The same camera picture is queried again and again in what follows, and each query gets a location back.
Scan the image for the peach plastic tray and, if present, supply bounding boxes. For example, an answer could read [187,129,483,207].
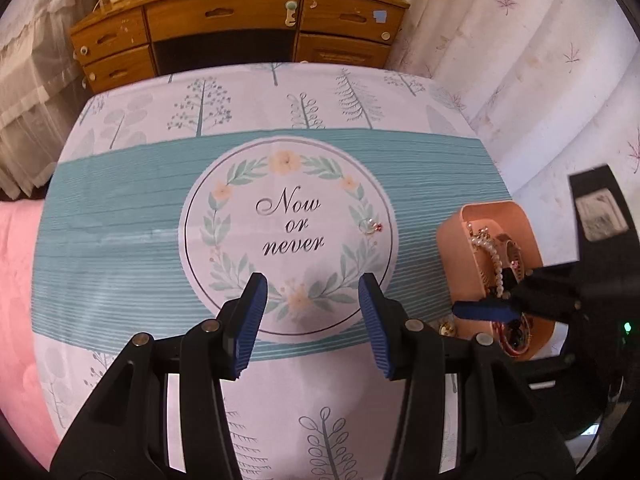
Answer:
[436,201,558,361]

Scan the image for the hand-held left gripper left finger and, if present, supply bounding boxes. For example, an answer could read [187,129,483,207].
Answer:
[50,272,269,480]

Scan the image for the pink blanket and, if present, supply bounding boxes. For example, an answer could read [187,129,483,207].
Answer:
[0,199,66,456]

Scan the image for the small wooden desk drawer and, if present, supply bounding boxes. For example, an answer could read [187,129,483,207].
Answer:
[70,7,151,63]
[82,45,156,92]

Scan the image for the printed teal striped tablecloth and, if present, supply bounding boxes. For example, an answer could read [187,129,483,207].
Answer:
[30,62,516,480]

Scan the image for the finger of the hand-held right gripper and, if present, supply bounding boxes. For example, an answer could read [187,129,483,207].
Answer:
[501,262,581,291]
[452,285,583,322]

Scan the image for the black bead bracelet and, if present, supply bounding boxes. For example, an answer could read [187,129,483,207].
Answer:
[504,321,530,347]

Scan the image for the pearl and green bead necklace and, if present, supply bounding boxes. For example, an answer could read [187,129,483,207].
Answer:
[487,260,506,301]

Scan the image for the white leaf print curtain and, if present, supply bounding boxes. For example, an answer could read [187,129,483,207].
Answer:
[385,0,640,311]

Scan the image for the wooden drawer with blue sticker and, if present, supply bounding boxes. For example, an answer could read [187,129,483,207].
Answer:
[302,0,406,43]

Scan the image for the white lace furniture cover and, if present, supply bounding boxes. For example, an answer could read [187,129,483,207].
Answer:
[0,0,101,201]

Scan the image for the red string bracelet gold charms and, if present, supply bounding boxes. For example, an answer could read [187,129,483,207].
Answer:
[492,317,537,358]

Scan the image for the wide wooden desk drawer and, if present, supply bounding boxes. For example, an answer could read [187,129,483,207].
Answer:
[145,0,303,41]

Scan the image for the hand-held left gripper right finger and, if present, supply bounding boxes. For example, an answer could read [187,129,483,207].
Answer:
[357,272,576,480]

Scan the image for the white pearl bracelet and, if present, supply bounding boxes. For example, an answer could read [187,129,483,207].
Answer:
[470,236,502,266]

